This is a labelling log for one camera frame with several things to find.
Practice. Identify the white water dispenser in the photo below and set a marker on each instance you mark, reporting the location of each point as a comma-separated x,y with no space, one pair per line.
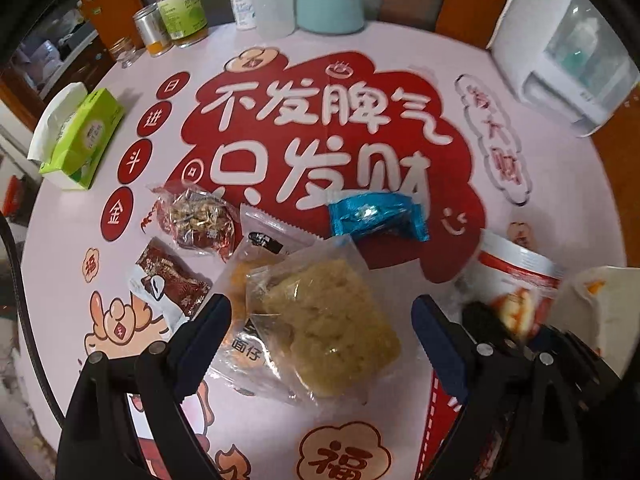
540,35

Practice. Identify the dark brown snack packet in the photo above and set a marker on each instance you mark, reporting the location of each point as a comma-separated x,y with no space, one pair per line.
167,280

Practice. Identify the white pill bottle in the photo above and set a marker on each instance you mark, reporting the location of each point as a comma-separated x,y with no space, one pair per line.
243,7

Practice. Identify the green tissue box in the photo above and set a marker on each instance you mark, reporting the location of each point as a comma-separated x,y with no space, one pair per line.
85,135

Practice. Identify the clear rice cake packet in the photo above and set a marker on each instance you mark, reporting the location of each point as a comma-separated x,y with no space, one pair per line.
325,320

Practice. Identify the red white snack cup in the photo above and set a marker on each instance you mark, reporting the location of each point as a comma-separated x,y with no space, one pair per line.
520,280

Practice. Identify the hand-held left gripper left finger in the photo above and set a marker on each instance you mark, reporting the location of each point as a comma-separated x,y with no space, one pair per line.
205,345

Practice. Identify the nut candy clear packet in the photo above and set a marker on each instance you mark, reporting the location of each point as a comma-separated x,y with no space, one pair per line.
195,220

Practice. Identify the white packet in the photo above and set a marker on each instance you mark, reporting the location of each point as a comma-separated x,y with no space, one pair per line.
607,305

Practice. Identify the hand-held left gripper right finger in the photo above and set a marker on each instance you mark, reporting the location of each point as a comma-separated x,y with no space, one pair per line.
440,350

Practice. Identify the blue foil snack packet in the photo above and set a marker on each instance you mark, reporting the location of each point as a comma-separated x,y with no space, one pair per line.
375,217

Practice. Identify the small glass jar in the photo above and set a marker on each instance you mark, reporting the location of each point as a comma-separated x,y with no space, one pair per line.
123,52

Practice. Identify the clear bottle with green label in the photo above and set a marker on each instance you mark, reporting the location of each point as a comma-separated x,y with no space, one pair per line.
182,15

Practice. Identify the clear orange bun packet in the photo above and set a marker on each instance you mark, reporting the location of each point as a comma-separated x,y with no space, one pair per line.
250,270

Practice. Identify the silver metal can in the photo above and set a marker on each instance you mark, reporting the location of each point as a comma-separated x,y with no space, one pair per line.
150,30

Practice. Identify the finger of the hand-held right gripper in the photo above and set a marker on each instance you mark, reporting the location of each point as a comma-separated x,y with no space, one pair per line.
595,385
487,320

